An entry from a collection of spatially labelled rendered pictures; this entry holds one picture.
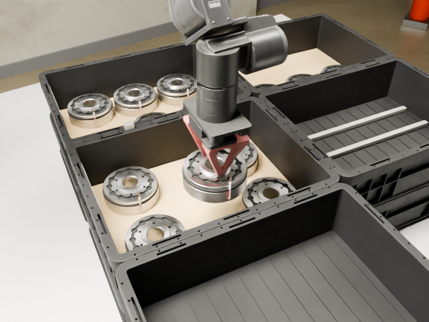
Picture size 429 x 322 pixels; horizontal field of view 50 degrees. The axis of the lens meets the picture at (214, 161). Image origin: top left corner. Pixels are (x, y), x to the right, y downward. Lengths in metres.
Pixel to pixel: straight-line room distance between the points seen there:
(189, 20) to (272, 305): 0.43
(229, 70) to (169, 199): 0.35
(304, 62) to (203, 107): 0.75
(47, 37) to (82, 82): 2.05
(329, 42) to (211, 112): 0.80
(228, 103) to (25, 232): 0.60
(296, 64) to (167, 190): 0.61
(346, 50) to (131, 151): 0.69
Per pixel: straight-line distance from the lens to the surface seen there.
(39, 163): 1.23
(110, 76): 1.16
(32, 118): 1.41
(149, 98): 1.11
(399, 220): 1.04
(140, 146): 0.91
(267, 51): 0.63
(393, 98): 1.23
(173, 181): 0.91
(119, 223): 0.85
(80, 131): 1.08
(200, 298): 0.74
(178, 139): 0.93
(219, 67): 0.59
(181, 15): 0.62
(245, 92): 0.99
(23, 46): 3.18
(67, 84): 1.14
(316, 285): 0.77
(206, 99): 0.62
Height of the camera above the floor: 1.44
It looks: 40 degrees down
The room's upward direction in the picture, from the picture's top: straight up
